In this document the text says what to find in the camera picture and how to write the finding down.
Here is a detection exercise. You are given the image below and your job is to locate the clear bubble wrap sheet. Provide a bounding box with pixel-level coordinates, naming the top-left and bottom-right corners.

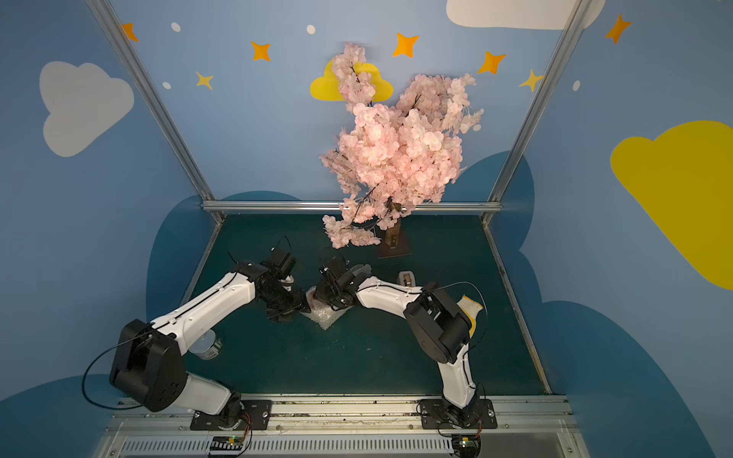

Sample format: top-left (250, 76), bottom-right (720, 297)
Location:
top-left (302, 286), bottom-right (350, 330)

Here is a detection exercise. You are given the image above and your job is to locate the white tape dispenser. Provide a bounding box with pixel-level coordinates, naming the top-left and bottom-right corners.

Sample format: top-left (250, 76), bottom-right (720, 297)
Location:
top-left (398, 271), bottom-right (418, 288)

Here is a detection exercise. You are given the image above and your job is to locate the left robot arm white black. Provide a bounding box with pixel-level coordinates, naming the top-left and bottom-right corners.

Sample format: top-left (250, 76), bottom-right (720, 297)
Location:
top-left (109, 248), bottom-right (308, 423)

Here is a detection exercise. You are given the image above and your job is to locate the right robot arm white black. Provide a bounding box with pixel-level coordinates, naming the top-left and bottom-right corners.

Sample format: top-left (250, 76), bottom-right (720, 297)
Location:
top-left (314, 258), bottom-right (476, 410)

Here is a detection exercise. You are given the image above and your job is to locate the pink cherry blossom tree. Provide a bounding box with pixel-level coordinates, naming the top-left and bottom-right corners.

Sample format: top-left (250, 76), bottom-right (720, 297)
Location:
top-left (321, 43), bottom-right (483, 249)

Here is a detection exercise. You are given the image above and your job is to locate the left controller board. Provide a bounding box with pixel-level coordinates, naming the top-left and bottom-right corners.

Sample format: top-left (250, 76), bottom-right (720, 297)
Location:
top-left (207, 436), bottom-right (245, 457)

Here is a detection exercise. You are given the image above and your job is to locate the controller board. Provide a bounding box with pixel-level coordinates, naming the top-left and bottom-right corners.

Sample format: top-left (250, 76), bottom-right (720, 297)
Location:
top-left (450, 435), bottom-right (481, 458)
top-left (207, 436), bottom-right (245, 457)

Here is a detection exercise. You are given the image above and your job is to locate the right controller board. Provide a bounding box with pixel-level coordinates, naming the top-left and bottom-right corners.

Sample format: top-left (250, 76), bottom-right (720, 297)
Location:
top-left (450, 435), bottom-right (481, 458)

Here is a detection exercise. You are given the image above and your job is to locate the aluminium frame back rail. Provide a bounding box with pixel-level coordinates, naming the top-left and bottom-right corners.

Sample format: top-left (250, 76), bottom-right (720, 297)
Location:
top-left (201, 199), bottom-right (503, 216)

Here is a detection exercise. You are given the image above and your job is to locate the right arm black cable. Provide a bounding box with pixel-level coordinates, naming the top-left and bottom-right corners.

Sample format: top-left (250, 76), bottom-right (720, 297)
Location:
top-left (371, 279), bottom-right (489, 350)

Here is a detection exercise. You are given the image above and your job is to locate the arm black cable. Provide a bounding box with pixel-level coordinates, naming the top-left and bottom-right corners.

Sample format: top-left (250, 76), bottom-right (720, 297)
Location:
top-left (371, 279), bottom-right (489, 350)
top-left (81, 337), bottom-right (144, 411)

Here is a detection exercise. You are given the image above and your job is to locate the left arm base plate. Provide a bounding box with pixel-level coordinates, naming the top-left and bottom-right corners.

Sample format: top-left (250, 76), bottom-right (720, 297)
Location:
top-left (190, 400), bottom-right (273, 431)

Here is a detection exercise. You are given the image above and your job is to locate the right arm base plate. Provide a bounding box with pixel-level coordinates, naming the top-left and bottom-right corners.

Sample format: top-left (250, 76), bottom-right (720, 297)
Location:
top-left (416, 397), bottom-right (498, 431)

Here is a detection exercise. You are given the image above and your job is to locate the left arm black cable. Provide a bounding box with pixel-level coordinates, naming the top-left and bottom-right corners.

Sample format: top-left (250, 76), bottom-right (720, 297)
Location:
top-left (81, 337), bottom-right (144, 411)

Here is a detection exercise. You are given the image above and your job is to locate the aluminium frame left post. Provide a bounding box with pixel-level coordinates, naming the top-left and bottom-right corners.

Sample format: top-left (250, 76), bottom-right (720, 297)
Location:
top-left (86, 0), bottom-right (215, 202)

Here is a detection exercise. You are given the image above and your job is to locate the aluminium frame post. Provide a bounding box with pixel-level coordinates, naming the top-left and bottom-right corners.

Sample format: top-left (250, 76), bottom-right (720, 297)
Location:
top-left (86, 0), bottom-right (215, 202)
top-left (481, 0), bottom-right (605, 229)

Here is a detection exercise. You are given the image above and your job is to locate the aluminium frame right post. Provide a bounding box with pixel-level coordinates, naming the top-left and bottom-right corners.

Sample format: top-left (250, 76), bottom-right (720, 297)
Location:
top-left (481, 0), bottom-right (605, 229)

